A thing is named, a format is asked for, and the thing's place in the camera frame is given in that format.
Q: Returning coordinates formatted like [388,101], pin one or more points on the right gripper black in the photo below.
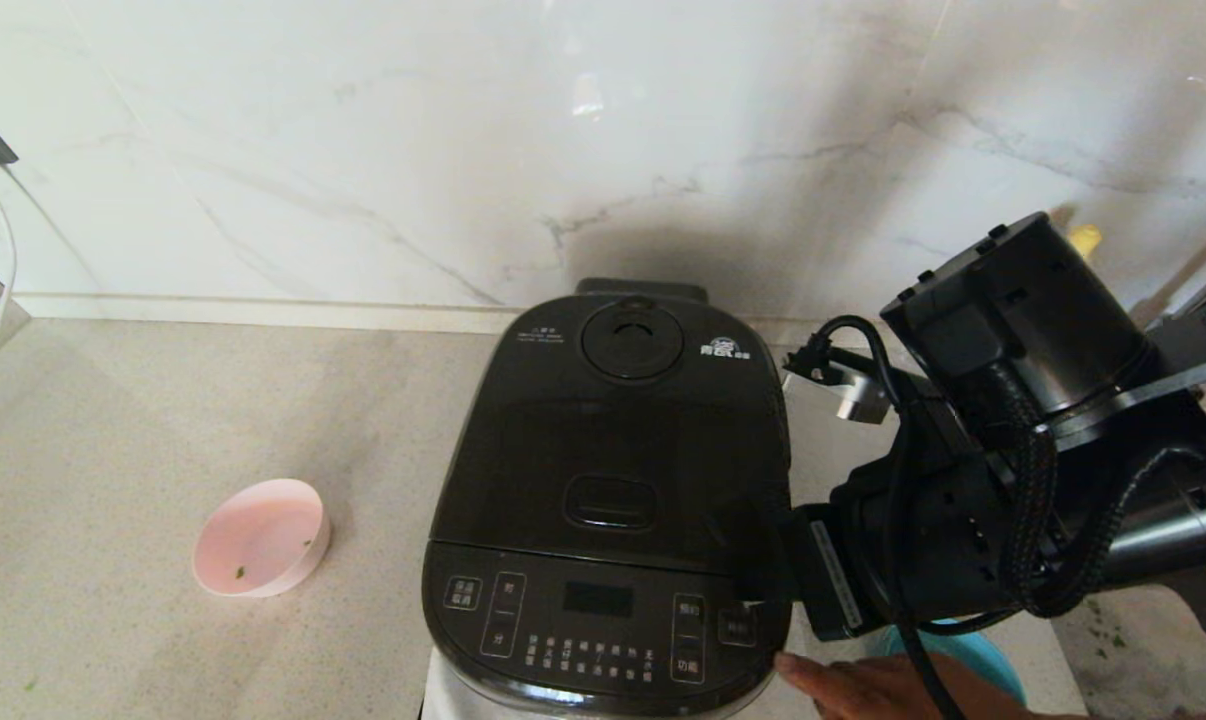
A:
[833,575]

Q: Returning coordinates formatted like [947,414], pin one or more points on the black rice cooker lid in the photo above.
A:
[613,450]

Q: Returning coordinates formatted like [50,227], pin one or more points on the light blue bowl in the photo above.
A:
[988,660]

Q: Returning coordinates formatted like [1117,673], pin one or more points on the white fluffy towel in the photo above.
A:
[1143,660]

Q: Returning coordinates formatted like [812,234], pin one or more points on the pink bowl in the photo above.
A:
[263,540]

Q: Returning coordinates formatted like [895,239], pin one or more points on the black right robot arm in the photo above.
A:
[1013,320]

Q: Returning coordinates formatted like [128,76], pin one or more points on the person bare hand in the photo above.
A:
[883,690]

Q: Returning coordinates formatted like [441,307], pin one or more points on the orange bottle with yellow cap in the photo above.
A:
[1085,240]

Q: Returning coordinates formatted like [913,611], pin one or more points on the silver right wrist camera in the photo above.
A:
[863,395]

